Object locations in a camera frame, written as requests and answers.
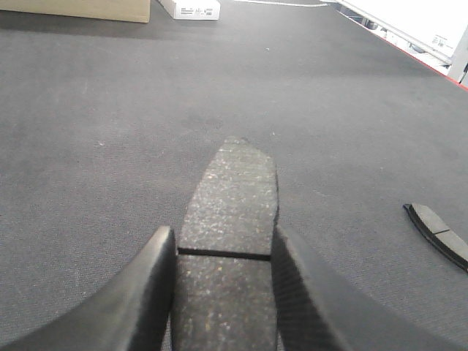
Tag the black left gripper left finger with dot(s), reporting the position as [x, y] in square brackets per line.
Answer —
[129, 312]

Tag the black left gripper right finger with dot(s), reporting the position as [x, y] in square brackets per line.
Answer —
[318, 309]

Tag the grey brake pad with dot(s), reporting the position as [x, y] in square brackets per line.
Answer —
[438, 233]
[223, 296]

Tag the cardboard box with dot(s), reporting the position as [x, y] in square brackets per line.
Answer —
[137, 11]

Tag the white flat box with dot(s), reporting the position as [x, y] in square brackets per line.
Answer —
[192, 9]

